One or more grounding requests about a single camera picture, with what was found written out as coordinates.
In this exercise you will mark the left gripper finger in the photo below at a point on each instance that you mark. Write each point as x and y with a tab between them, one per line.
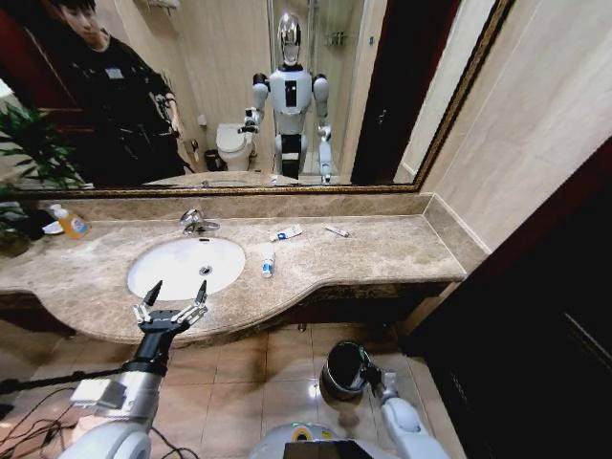
200	299
152	296

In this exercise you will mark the round metal trash bin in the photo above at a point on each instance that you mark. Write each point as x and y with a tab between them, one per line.
342	368

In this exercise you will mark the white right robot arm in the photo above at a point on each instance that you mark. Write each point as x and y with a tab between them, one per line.
406	421

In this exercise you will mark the metal sink drain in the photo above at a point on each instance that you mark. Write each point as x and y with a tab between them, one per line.
205	270

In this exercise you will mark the white oval sink basin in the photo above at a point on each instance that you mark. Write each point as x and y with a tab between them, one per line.
177	268

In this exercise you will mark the small dark toilet bin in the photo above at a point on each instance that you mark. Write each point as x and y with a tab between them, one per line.
214	160

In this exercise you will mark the white blue-capped tube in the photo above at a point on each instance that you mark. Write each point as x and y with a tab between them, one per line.
268	260

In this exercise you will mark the chrome faucet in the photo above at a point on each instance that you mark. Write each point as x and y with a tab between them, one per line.
193	221

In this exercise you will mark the white robot front shell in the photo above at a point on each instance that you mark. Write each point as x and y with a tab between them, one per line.
306	442

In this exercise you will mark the orange liquid soap bottle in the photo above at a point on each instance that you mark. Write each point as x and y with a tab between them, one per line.
74	225

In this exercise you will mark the flat white blue toothpaste tube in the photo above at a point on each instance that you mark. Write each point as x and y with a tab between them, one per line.
286	233

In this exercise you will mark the small white dish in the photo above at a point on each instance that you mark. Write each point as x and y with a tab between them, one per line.
52	229

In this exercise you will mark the black object beside soap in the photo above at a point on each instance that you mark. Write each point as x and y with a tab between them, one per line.
33	224

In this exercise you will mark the small thin white tube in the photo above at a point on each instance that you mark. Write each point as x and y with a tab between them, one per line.
336	231

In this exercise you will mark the dark wooden door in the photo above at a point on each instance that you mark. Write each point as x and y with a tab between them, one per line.
526	311

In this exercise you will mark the green leafy plant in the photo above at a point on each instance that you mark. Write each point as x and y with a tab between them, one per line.
33	143

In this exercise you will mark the gold-framed wall mirror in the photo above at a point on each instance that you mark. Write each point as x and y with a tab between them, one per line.
225	72

